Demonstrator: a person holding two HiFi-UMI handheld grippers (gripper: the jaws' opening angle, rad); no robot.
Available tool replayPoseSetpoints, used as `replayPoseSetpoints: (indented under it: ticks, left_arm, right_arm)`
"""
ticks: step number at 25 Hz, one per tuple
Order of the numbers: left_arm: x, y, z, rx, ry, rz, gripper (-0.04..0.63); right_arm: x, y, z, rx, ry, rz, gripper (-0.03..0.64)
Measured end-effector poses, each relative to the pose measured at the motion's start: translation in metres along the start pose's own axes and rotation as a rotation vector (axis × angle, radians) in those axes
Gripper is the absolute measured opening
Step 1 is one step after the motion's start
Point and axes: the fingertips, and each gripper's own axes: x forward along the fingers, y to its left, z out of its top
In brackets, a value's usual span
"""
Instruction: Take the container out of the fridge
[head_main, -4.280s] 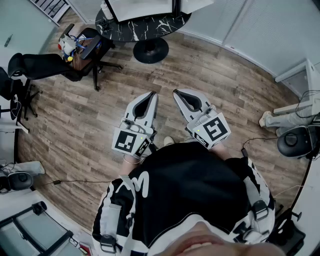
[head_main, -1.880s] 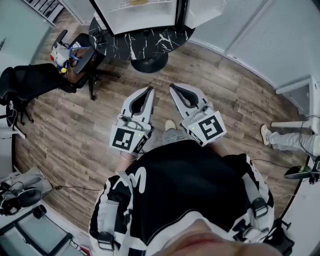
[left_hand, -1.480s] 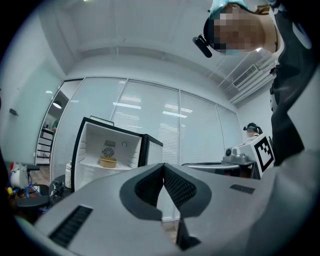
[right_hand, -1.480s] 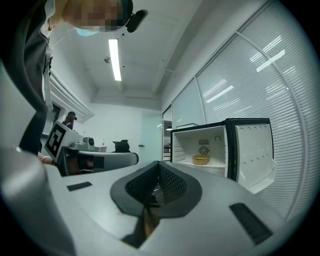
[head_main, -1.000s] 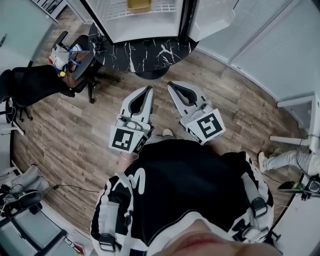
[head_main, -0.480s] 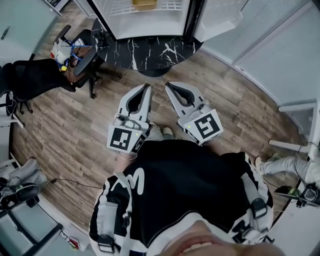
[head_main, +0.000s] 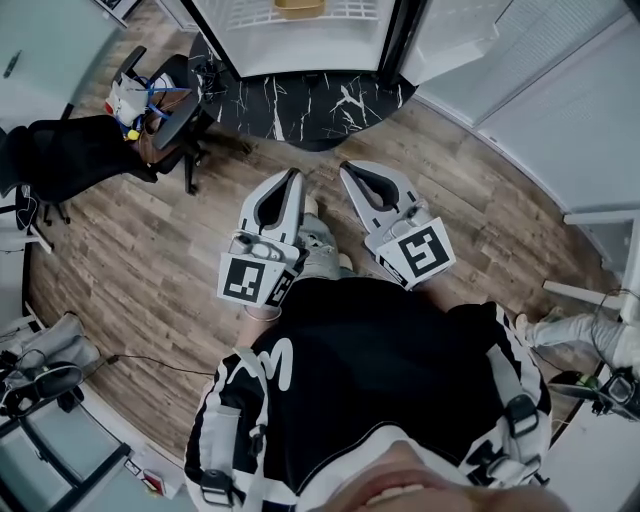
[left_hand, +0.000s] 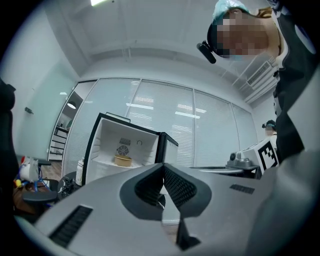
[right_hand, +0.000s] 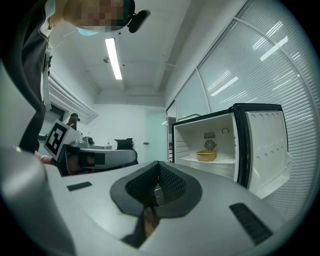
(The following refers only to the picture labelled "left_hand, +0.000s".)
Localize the person's face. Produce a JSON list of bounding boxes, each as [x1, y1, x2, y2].
[[207, 6, 271, 61]]

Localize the white bottle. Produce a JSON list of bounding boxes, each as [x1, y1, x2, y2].
[[75, 157, 86, 187]]

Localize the tan rectangular tray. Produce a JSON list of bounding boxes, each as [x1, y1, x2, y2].
[[114, 154, 133, 167]]

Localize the white plush toy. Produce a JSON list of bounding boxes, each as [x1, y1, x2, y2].
[[19, 155, 41, 183]]

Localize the blue cable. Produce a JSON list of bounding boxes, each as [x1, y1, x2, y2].
[[33, 177, 51, 194]]

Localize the black head camera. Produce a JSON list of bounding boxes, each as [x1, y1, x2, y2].
[[196, 39, 217, 65]]

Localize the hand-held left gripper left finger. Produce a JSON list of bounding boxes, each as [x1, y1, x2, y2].
[[33, 162, 180, 256]]

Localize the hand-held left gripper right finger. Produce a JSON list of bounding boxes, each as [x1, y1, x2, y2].
[[162, 162, 275, 256]]

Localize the ceiling air vent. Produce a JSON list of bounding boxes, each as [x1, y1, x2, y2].
[[245, 60, 273, 88]]

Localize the person's black white jersey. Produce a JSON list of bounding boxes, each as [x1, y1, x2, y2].
[[271, 0, 320, 165]]

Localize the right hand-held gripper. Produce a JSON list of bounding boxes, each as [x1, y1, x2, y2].
[[189, 139, 280, 180]]

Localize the mini fridge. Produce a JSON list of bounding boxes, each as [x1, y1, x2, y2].
[[82, 112, 180, 186]]

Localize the black cable bundle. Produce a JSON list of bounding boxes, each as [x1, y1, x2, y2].
[[60, 175, 76, 194]]

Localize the round black marble table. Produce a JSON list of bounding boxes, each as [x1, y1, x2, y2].
[[56, 170, 87, 201]]

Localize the teal hair cap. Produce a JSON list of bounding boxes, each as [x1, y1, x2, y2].
[[212, 0, 251, 24]]

